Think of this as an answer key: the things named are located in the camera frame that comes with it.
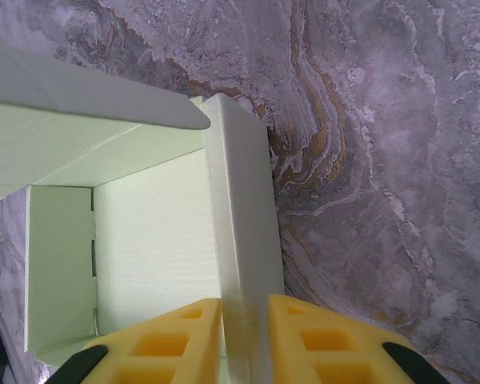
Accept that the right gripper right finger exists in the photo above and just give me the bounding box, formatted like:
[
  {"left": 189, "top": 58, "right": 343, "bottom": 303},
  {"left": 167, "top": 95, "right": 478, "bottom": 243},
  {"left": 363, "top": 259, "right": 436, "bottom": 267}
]
[{"left": 265, "top": 293, "right": 446, "bottom": 384}]

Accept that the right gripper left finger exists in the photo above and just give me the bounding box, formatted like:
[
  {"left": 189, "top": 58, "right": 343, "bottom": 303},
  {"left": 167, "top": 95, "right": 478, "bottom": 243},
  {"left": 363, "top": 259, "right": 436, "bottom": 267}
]
[{"left": 58, "top": 298, "right": 230, "bottom": 384}]

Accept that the light green paper box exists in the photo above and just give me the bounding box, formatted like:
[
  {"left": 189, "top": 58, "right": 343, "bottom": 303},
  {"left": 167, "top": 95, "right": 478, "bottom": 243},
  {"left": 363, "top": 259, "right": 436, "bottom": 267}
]
[{"left": 0, "top": 39, "right": 286, "bottom": 384}]

